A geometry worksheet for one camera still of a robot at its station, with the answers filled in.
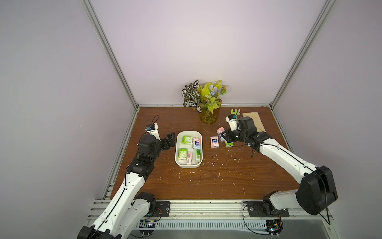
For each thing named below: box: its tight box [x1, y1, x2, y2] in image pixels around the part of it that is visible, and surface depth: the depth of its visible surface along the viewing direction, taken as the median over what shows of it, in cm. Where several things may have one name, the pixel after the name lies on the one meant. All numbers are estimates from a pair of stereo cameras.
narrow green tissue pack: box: [195, 148, 201, 164], surface depth 88 cm
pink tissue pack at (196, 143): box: [192, 137, 202, 149], surface depth 96 cm
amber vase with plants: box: [181, 79, 228, 124], surface depth 98 cm
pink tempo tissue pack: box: [210, 135, 220, 148], surface depth 97 cm
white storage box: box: [175, 130, 204, 169], surface depth 95 cm
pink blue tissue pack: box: [216, 126, 226, 142], surface depth 85 cm
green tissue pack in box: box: [178, 148, 189, 161], surface depth 92 cm
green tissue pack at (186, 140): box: [181, 135, 194, 145], surface depth 99 cm
